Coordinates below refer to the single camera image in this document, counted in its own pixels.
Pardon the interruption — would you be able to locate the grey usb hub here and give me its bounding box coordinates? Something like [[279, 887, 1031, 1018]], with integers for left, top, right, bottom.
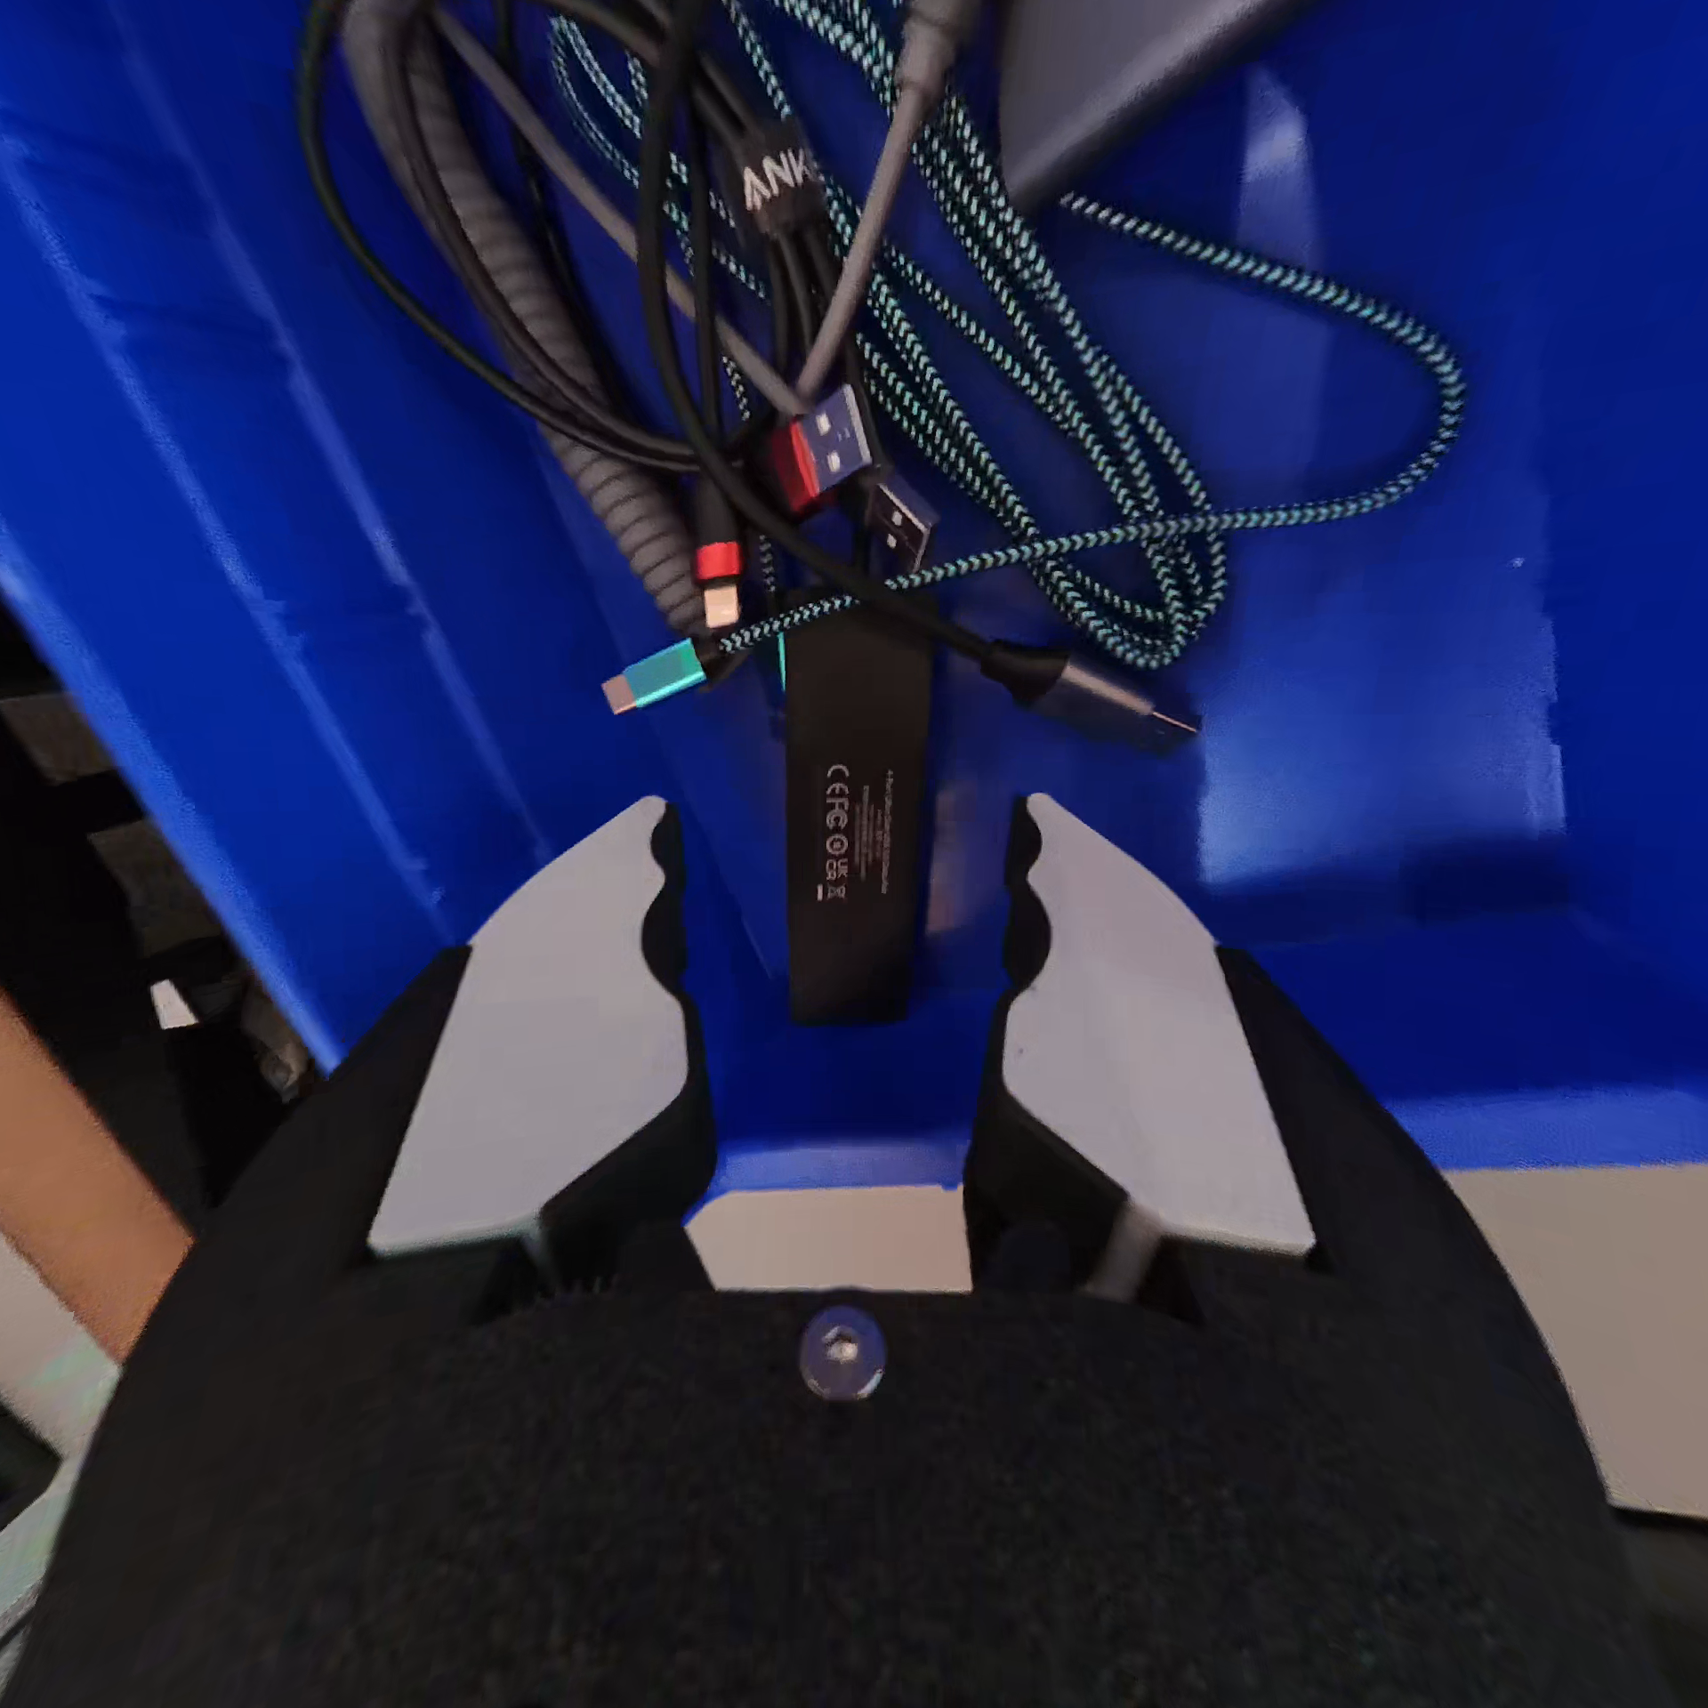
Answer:
[[995, 0, 1323, 208]]

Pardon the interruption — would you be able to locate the dark cable grey plug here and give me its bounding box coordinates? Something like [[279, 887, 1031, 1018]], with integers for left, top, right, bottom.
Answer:
[[694, 441, 1203, 752]]

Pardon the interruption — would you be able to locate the black hub cable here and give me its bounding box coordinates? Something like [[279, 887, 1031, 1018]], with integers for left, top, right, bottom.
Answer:
[[627, 0, 942, 590]]

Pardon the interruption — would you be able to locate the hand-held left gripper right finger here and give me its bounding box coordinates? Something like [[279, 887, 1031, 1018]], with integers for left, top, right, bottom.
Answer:
[[964, 792, 1318, 1308]]

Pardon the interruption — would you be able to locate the teal braided usb cable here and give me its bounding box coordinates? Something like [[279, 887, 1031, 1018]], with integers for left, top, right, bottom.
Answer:
[[547, 0, 1467, 721]]

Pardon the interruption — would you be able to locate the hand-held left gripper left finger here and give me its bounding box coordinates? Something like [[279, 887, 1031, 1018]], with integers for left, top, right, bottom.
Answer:
[[366, 794, 721, 1289]]

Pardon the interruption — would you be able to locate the blue plastic bin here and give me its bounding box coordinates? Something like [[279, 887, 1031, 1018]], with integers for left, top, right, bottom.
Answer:
[[0, 0, 1708, 1196]]

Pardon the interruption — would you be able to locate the grey coiled cable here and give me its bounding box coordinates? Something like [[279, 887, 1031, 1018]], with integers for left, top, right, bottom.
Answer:
[[333, 0, 715, 634]]

